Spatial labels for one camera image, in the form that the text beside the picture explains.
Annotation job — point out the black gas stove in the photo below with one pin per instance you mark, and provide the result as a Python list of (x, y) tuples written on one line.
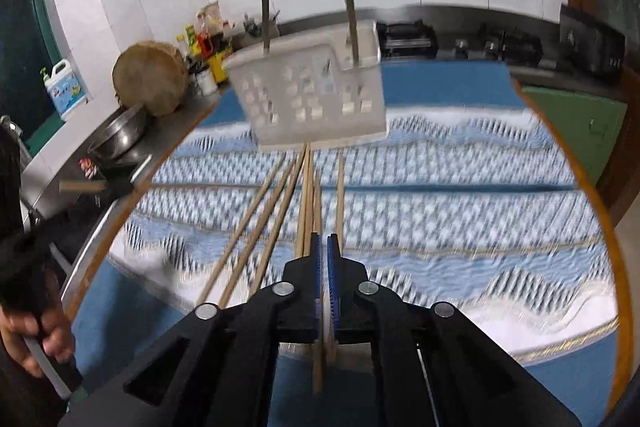
[(405, 39)]

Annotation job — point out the seasoning packet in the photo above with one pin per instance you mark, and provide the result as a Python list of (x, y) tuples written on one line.
[(210, 17)]

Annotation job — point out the bunch of wooden chopsticks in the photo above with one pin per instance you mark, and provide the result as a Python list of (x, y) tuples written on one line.
[(340, 197)]

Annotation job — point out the red white ornament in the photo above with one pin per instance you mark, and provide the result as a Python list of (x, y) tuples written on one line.
[(87, 168)]

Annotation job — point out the small blue patterned table mat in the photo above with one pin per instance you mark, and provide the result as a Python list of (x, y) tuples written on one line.
[(450, 147)]

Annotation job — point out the yellow capped bottle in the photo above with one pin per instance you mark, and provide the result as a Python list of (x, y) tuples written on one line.
[(186, 42)]

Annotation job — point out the black countertop appliance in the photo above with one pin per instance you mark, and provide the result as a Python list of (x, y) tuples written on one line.
[(592, 42)]

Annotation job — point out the red sauce bottle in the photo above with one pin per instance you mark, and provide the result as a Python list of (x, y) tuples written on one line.
[(203, 44)]

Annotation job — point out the metal faucet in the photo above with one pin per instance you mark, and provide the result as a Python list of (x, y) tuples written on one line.
[(11, 127)]

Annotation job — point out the white plastic utensil holder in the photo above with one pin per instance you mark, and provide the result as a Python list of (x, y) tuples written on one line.
[(325, 134)]

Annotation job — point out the green window frame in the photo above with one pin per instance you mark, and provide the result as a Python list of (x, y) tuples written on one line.
[(35, 7)]

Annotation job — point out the white detergent bottle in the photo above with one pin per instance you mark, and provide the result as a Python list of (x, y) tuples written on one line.
[(65, 94)]

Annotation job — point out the dark bottle with yellow label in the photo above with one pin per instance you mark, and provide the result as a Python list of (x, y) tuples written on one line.
[(219, 67)]

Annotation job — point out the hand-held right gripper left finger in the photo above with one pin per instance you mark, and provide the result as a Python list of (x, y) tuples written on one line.
[(315, 267)]

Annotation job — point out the white shaker jar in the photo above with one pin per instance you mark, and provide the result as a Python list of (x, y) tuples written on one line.
[(205, 83)]

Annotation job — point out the large blue patterned table mat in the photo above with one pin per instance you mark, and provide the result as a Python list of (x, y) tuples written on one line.
[(450, 257)]

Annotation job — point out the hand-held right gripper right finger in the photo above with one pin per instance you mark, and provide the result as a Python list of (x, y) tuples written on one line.
[(334, 267)]

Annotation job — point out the stainless steel sink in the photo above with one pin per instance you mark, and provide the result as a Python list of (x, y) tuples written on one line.
[(117, 188)]

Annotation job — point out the round wooden chopping board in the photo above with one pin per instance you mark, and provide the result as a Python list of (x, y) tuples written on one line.
[(150, 79)]

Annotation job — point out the stainless steel colander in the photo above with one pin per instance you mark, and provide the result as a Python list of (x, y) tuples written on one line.
[(117, 137)]

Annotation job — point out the wooden chopstick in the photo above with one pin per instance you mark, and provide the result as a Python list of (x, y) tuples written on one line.
[(350, 7), (318, 207), (80, 186), (266, 17)]

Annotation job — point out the person's left hand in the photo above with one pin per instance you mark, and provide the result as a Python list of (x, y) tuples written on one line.
[(30, 327)]

